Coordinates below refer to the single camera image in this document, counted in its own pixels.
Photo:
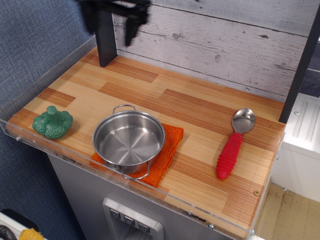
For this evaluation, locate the stainless steel pan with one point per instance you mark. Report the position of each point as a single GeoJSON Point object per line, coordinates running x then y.
{"type": "Point", "coordinates": [129, 141]}

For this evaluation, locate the dark left cabinet post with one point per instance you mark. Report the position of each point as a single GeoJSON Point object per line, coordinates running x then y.
{"type": "Point", "coordinates": [103, 27]}

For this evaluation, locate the red handled metal spoon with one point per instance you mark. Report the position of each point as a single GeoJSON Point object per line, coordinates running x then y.
{"type": "Point", "coordinates": [243, 121]}

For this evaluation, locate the green toy broccoli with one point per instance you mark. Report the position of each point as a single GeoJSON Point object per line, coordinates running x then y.
{"type": "Point", "coordinates": [52, 124]}

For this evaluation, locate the dark cabinet post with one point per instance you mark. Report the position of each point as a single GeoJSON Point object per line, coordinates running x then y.
{"type": "Point", "coordinates": [103, 27]}
{"type": "Point", "coordinates": [304, 62]}

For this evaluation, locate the white toy sink unit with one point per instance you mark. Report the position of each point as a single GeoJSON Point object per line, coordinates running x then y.
{"type": "Point", "coordinates": [297, 164]}

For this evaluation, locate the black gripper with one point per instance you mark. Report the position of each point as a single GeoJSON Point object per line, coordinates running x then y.
{"type": "Point", "coordinates": [136, 15]}

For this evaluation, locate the silver dispenser button panel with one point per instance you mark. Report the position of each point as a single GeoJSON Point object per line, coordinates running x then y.
{"type": "Point", "coordinates": [132, 220]}

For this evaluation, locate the clear acrylic edge guard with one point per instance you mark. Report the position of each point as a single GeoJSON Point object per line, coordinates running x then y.
{"type": "Point", "coordinates": [217, 177]}

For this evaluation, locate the dark right cabinet post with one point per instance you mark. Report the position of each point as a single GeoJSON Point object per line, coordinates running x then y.
{"type": "Point", "coordinates": [304, 62]}

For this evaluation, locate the yellow object at corner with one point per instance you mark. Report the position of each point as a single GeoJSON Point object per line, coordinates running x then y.
{"type": "Point", "coordinates": [30, 234]}

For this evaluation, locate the grey toy cabinet front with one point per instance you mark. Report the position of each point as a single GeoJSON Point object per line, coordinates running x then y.
{"type": "Point", "coordinates": [86, 187]}

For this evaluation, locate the orange woven cloth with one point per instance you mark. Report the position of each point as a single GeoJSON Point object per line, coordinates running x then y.
{"type": "Point", "coordinates": [173, 135]}

